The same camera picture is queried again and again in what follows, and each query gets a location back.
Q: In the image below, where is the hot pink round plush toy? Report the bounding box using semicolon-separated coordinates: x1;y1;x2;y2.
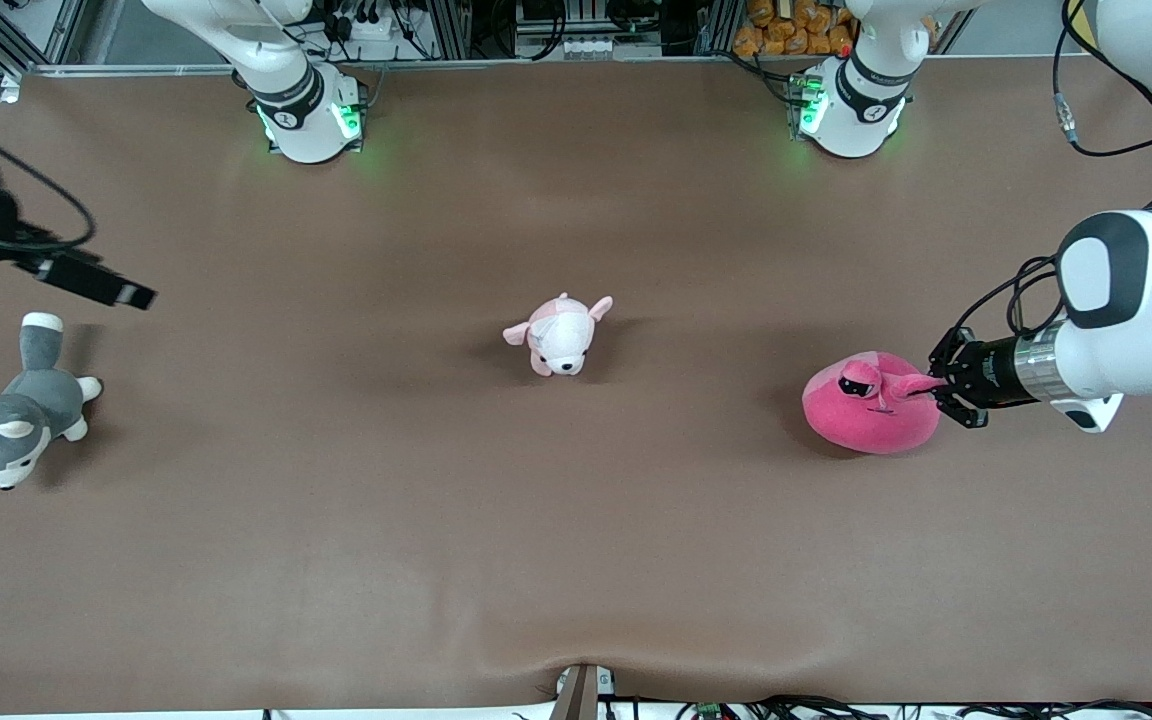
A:
802;351;947;456

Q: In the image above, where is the grey white plush husky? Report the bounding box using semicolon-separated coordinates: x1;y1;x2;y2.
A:
0;312;104;491

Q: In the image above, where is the pile of orange packets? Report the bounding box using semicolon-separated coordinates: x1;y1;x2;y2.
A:
733;0;857;57

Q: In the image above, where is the white power strip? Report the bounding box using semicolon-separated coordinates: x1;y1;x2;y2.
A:
331;5;399;43

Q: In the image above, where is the light pink white plush dog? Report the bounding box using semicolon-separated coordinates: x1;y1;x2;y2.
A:
502;293;614;378

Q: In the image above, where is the white terminal strip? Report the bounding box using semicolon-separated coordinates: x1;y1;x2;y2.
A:
556;38;637;59

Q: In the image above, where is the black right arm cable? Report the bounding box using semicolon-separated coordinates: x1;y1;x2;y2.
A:
0;90;97;256

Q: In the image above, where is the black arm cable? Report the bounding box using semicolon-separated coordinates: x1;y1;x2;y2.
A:
953;0;1152;346
0;90;97;256

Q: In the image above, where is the aluminium frame profile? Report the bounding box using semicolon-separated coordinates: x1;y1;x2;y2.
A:
0;0;89;73

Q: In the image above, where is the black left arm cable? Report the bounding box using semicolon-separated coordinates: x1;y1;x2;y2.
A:
953;0;1152;346

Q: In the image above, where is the aluminium frame post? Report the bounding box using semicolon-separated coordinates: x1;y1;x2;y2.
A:
694;0;742;56
431;0;473;59

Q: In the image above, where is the aluminium table edge rail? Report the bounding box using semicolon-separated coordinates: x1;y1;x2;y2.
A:
21;54;1067;77

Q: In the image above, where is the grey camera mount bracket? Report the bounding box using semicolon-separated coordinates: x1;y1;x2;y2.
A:
549;663;617;720

